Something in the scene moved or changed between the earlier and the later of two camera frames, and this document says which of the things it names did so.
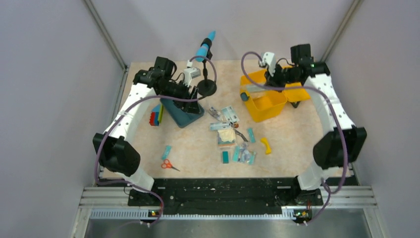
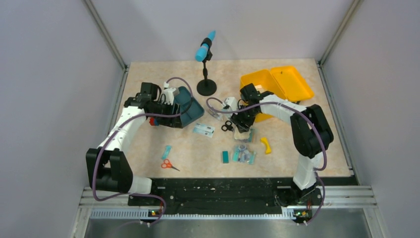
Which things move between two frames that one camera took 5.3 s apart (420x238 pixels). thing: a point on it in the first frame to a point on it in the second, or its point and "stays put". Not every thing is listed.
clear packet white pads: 254,88 stays put
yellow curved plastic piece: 268,148 stays put
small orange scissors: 167,164 stays put
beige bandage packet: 227,136 to 239,136
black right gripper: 272,80 to 241,123
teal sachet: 168,149 stays put
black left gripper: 193,107 to 171,121
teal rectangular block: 225,157 stays put
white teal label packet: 214,126 to 204,130
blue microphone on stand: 206,88 stays put
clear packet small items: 215,113 stays put
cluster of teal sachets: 242,154 stays put
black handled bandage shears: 243,138 to 228,126
